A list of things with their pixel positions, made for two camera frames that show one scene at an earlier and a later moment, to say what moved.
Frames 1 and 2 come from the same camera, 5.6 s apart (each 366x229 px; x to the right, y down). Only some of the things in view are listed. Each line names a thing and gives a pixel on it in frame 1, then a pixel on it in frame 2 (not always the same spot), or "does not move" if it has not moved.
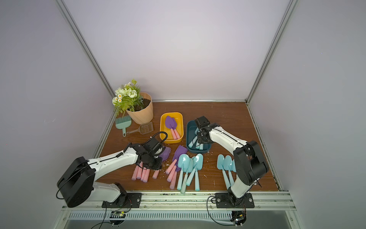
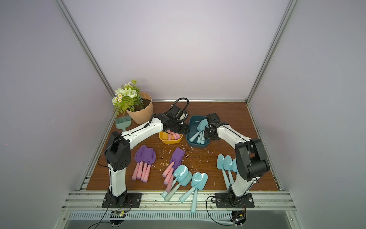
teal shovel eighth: x=227 y=164 does not move
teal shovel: x=184 y=161 → x=181 y=173
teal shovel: x=233 y=167 does not move
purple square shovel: x=165 y=154 → x=169 y=135
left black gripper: x=158 y=166 → x=185 y=130
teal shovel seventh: x=220 y=158 does not move
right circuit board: x=238 y=217 does not move
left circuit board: x=117 y=214 does not move
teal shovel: x=198 y=164 → x=193 y=185
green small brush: x=123 y=123 does not move
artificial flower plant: x=127 y=98 does not move
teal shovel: x=184 y=182 → x=183 y=176
